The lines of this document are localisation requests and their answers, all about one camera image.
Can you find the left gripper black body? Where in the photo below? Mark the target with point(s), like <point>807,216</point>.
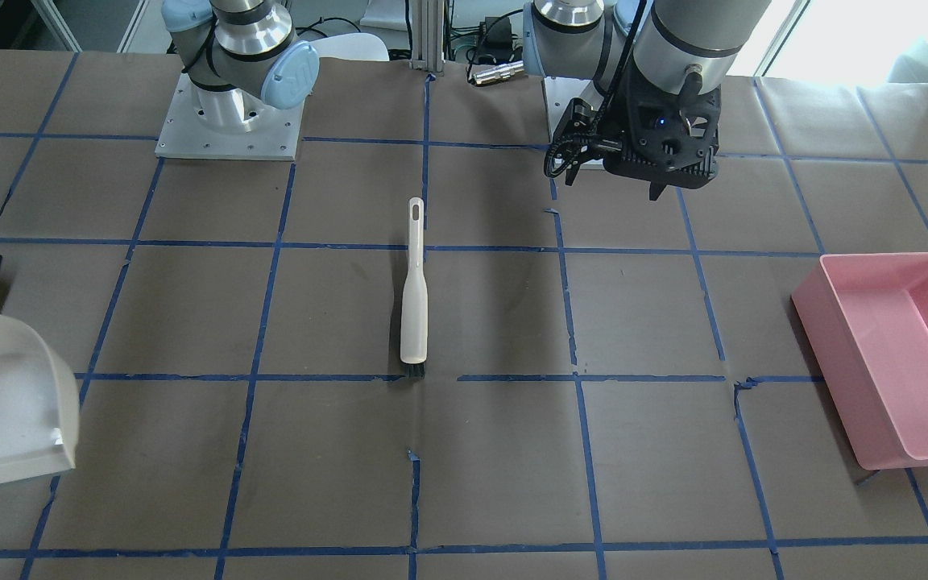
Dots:
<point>622,112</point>

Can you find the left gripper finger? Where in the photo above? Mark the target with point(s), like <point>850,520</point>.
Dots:
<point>656,190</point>

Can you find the beige brush black bristles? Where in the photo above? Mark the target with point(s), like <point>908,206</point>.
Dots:
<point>414,319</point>

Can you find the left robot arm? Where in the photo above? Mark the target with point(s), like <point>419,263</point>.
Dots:
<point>654,69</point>

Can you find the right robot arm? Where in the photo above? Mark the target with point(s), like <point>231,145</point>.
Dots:
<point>245,76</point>

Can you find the pink plastic bin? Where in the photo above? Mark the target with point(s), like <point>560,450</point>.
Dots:
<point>866,317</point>

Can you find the white plastic chair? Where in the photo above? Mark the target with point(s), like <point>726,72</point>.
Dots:
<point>357,46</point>

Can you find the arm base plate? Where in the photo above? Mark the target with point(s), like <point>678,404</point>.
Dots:
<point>571,105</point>
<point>229,125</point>

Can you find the aluminium frame post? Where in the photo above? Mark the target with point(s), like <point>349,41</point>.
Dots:
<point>428,35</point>

